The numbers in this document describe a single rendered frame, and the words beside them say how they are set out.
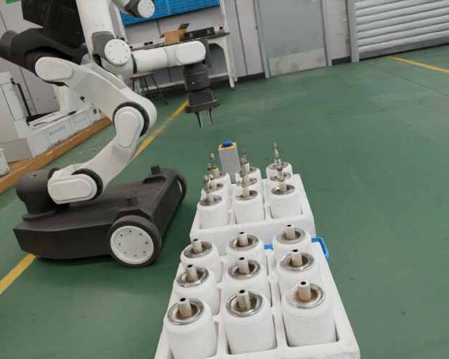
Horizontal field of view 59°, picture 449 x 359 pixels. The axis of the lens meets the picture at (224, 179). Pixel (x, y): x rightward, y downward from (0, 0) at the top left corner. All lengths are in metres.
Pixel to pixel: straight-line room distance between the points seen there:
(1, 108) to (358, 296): 3.19
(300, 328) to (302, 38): 5.70
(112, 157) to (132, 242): 0.36
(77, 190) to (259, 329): 1.11
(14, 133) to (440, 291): 3.31
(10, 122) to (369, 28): 4.82
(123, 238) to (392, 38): 5.52
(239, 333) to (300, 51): 5.71
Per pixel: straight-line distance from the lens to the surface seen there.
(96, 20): 1.33
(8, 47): 1.73
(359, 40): 6.36
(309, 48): 6.31
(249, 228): 1.24
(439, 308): 1.19
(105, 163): 1.67
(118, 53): 1.29
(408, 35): 6.53
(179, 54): 1.35
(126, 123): 1.53
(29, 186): 1.84
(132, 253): 1.53
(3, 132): 3.81
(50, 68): 1.62
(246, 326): 0.78
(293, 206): 1.25
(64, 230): 1.65
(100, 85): 1.59
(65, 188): 1.72
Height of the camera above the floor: 0.75
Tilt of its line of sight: 20 degrees down
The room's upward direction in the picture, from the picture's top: 12 degrees counter-clockwise
